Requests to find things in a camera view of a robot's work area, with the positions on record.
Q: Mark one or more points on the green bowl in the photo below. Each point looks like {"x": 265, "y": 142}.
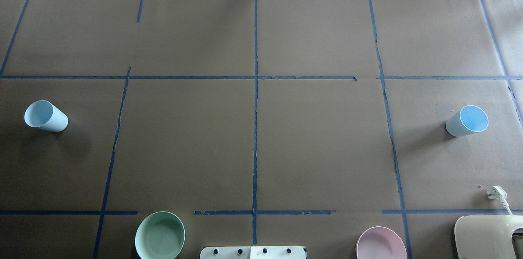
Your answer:
{"x": 160, "y": 235}

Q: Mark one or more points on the brown paper table cover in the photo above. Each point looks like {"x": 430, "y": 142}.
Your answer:
{"x": 257, "y": 122}

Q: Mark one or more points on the light blue cup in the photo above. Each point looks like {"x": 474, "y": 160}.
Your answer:
{"x": 45, "y": 116}
{"x": 469, "y": 120}

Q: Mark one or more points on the pink bowl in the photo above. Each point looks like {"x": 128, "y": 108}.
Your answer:
{"x": 380, "y": 243}

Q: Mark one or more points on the white camera stand column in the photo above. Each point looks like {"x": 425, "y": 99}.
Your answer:
{"x": 254, "y": 252}

